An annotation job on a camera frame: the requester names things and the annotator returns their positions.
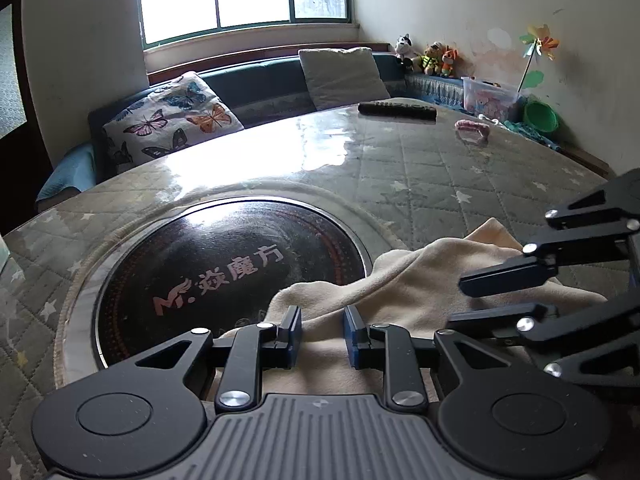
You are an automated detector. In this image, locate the dark door frosted glass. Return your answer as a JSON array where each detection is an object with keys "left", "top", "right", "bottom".
[{"left": 0, "top": 2, "right": 27, "bottom": 138}]

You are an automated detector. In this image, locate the clear plastic storage box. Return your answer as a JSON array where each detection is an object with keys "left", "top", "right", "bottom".
[{"left": 462, "top": 77, "right": 520, "bottom": 122}]

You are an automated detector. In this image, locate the colourful paper pinwheel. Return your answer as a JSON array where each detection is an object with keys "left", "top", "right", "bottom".
[{"left": 518, "top": 24, "right": 560, "bottom": 91}]

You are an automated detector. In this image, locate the black remote control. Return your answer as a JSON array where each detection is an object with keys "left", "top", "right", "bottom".
[{"left": 357, "top": 101, "right": 437, "bottom": 122}]

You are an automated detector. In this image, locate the orange plush toy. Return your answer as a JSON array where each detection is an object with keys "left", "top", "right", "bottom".
[{"left": 440, "top": 48, "right": 458, "bottom": 78}]

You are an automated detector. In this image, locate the cream sweatshirt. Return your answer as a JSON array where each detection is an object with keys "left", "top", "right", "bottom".
[{"left": 204, "top": 216, "right": 610, "bottom": 406}]

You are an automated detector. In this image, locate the pink hair scrunchie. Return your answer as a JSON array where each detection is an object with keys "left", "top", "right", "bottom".
[{"left": 454, "top": 119, "right": 491, "bottom": 146}]

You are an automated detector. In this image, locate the butterfly print pillow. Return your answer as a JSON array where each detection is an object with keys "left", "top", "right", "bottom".
[{"left": 103, "top": 72, "right": 244, "bottom": 174}]

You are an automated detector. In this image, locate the yellow plush toy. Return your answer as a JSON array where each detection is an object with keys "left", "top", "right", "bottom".
[{"left": 421, "top": 41, "right": 446, "bottom": 76}]

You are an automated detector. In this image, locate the blue sofa bench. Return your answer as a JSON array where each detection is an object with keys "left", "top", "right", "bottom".
[{"left": 36, "top": 52, "right": 464, "bottom": 208}]

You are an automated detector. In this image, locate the black white plush toy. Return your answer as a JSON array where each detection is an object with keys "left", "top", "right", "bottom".
[{"left": 394, "top": 34, "right": 422, "bottom": 73}]

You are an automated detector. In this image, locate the quilted star table cover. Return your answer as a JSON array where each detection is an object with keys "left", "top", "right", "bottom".
[{"left": 1, "top": 107, "right": 639, "bottom": 479}]

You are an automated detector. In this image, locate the black round induction cooktop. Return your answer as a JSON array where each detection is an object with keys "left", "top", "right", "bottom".
[{"left": 94, "top": 197, "right": 371, "bottom": 366}]

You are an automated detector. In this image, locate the green plastic bowl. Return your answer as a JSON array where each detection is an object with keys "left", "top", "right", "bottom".
[{"left": 523, "top": 100, "right": 559, "bottom": 133}]

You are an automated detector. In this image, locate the gray square pillow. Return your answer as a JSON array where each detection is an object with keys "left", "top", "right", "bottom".
[{"left": 298, "top": 47, "right": 390, "bottom": 110}]

